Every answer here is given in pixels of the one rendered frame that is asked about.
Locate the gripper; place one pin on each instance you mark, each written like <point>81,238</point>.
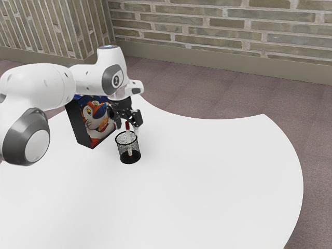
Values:
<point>124,105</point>

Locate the cereal box with tiger print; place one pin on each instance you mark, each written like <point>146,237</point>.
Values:
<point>94,122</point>

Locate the black mesh pen holder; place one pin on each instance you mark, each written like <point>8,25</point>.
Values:
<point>128,147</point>

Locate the white pen with red cap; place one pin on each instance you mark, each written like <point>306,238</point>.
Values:
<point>127,135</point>

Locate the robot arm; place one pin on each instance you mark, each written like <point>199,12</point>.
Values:
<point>39,85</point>

